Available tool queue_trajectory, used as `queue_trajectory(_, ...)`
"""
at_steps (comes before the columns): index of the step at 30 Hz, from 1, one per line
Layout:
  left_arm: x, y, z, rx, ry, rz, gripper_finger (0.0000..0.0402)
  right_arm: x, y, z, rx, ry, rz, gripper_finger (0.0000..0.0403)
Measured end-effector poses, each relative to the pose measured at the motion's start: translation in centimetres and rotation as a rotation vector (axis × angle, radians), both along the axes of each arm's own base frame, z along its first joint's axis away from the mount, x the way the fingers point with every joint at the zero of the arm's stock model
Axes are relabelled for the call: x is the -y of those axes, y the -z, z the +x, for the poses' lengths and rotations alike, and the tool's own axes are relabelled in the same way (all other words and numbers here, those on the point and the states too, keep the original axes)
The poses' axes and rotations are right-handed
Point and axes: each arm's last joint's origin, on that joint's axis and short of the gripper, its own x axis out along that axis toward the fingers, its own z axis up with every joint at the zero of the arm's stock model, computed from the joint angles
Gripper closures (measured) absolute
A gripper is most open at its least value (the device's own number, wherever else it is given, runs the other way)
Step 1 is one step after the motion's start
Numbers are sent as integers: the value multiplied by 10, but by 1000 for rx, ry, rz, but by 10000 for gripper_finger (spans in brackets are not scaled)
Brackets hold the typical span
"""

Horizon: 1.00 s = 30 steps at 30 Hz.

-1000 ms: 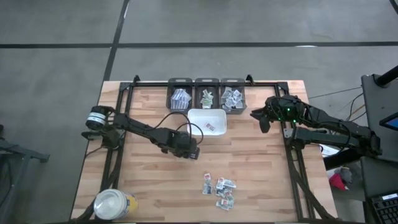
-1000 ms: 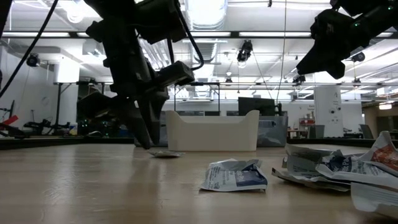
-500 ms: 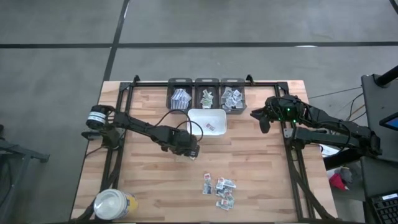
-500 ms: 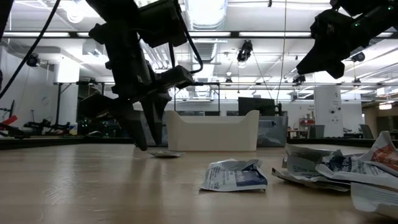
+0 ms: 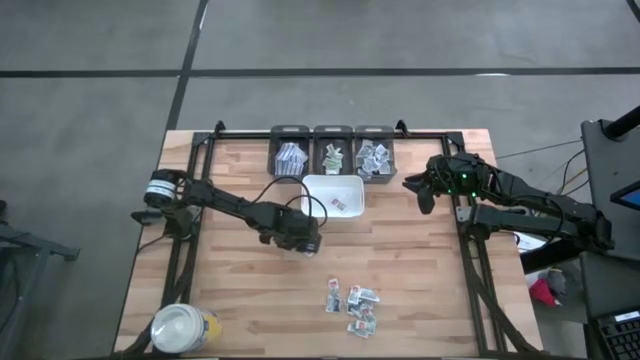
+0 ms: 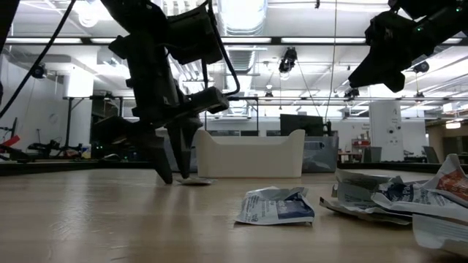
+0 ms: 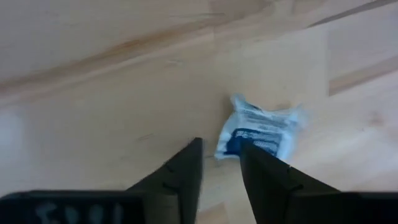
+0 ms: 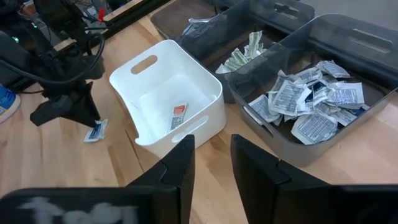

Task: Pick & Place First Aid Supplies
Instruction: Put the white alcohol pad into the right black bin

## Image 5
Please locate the red cloth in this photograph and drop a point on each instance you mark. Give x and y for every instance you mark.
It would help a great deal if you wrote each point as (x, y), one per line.
(542, 292)

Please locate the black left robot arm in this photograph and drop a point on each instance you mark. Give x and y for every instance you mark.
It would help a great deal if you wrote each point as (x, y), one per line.
(225, 202)

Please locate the white packet black text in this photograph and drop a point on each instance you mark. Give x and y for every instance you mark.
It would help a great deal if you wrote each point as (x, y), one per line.
(366, 145)

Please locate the yellow disinfectant wipes canister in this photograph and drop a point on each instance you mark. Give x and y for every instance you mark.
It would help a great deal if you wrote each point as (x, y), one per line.
(180, 327)

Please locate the orange printed white packet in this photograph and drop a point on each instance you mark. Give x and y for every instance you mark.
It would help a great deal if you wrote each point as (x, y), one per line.
(367, 312)

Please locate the white packet red blue print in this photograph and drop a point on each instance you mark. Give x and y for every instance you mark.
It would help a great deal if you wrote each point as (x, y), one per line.
(371, 164)

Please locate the grey soft item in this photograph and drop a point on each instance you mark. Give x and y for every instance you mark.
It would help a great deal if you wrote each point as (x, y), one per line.
(557, 280)

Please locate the black aluminium table frame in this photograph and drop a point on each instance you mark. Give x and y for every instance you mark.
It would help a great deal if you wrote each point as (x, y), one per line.
(240, 135)

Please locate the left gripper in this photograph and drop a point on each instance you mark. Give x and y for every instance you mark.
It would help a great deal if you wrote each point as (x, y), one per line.
(295, 230)

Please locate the black metal stand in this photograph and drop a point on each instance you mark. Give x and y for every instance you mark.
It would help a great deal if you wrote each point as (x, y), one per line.
(30, 247)

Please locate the white plastic bin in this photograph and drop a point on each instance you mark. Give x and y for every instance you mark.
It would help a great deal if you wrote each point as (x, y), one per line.
(320, 200)

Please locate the white packet blue text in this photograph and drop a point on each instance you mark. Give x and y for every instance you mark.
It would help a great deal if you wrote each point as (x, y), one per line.
(298, 157)

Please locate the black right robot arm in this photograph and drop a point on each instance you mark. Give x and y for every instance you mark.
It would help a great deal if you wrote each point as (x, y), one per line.
(540, 210)

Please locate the black desk beam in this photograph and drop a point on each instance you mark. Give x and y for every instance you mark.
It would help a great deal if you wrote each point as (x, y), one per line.
(545, 260)

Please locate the green printed packet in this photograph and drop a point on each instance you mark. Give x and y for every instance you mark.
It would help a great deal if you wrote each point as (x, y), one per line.
(332, 170)
(331, 160)

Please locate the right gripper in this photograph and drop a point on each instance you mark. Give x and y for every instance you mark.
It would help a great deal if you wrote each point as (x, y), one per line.
(447, 175)

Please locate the dark grey storage bin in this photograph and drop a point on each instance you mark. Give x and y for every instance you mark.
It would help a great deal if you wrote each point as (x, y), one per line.
(272, 175)
(393, 172)
(317, 150)

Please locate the white paper sheet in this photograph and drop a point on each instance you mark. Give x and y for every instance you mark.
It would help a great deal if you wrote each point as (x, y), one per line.
(530, 242)

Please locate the black keyboard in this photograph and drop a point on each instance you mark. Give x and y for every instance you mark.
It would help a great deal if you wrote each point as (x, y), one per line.
(622, 340)

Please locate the green strip packet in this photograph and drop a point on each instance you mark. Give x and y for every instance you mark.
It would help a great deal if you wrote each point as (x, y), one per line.
(331, 149)

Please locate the blue tablet screen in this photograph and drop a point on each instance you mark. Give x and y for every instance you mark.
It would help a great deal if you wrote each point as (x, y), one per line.
(630, 196)

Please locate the striped bandage strip pack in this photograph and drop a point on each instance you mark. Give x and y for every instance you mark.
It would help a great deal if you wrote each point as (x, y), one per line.
(283, 151)

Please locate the large white packet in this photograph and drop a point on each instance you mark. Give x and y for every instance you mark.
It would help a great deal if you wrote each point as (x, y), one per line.
(384, 168)

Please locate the white packet with text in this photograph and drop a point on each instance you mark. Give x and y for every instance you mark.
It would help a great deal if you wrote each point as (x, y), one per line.
(361, 328)

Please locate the black pole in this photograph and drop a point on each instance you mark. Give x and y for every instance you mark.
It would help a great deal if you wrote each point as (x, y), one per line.
(622, 125)

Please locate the black side desk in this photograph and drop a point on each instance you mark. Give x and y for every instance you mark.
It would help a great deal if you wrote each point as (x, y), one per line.
(620, 160)

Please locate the dark low desk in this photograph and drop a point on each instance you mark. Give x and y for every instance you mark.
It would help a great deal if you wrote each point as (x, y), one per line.
(610, 285)

